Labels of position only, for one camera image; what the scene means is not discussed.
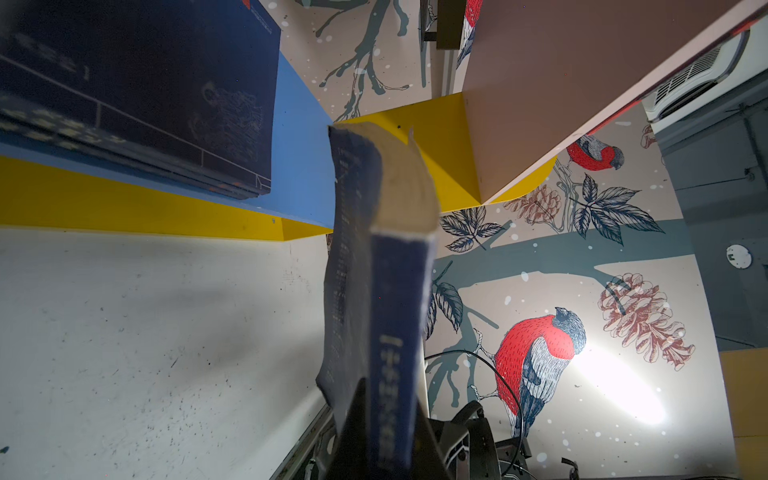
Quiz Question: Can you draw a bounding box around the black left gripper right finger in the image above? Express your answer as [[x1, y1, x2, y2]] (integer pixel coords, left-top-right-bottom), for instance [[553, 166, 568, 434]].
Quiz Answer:
[[411, 402, 450, 480]]

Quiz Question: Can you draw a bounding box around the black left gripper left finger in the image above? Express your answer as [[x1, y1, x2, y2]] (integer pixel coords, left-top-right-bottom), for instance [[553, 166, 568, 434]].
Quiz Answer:
[[325, 379, 368, 480]]

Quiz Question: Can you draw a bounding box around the navy book yellow label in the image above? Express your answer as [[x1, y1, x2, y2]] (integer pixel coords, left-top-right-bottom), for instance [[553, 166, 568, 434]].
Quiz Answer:
[[1, 1, 280, 200]]

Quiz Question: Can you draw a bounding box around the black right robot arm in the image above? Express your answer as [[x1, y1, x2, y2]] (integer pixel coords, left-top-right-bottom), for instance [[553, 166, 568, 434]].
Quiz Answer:
[[429, 400, 536, 479]]

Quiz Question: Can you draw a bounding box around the yellow blue pink bookshelf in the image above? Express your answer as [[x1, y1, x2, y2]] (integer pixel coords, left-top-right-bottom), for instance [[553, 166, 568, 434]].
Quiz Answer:
[[1, 1, 767, 241]]

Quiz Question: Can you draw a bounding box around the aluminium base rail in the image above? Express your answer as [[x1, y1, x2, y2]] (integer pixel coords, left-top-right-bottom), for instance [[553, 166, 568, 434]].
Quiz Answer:
[[270, 406, 336, 480]]

